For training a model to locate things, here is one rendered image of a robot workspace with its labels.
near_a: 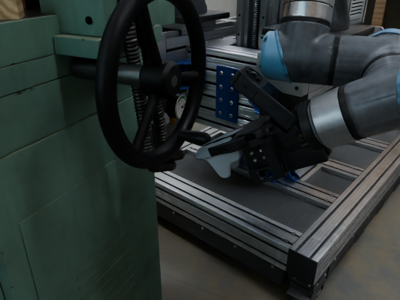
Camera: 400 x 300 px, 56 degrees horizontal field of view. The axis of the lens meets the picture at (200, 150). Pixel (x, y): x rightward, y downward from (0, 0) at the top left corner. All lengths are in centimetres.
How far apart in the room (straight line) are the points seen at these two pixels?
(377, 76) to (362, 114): 5
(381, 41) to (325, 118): 15
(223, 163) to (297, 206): 80
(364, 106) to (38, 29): 48
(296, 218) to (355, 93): 86
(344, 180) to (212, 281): 65
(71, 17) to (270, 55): 32
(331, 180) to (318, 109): 107
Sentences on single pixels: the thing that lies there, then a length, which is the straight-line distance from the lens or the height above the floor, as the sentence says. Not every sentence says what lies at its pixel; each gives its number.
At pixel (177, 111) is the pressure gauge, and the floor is 66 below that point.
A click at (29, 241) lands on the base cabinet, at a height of 55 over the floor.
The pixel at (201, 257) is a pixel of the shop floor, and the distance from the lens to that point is 145.
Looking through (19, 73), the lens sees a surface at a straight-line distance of 64.
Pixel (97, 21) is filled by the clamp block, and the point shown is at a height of 89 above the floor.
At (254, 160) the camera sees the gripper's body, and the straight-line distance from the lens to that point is 57.
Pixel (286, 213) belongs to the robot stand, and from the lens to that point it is 134.
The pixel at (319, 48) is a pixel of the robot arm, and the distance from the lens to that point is 58.
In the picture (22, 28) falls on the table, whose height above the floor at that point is 89.
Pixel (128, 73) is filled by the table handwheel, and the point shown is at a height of 82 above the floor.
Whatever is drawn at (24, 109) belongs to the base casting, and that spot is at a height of 77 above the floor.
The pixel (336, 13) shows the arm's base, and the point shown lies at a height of 86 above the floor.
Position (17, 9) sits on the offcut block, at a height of 91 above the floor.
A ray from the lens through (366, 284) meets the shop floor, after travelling 147.
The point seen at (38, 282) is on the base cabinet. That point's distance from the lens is 79.
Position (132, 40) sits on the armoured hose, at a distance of 65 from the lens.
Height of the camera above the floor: 98
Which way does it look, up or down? 27 degrees down
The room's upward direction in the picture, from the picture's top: straight up
